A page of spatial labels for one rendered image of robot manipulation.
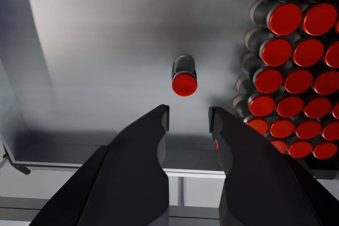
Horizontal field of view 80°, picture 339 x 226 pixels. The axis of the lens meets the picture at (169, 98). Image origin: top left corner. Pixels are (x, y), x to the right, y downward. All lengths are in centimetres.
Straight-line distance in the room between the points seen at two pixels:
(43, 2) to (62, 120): 13
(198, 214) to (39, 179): 137
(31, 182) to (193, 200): 134
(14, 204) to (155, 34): 128
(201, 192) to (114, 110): 160
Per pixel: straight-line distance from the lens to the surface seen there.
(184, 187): 125
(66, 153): 28
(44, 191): 216
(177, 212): 114
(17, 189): 228
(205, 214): 115
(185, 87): 17
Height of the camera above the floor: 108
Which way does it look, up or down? 61 degrees down
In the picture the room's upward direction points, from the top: 174 degrees counter-clockwise
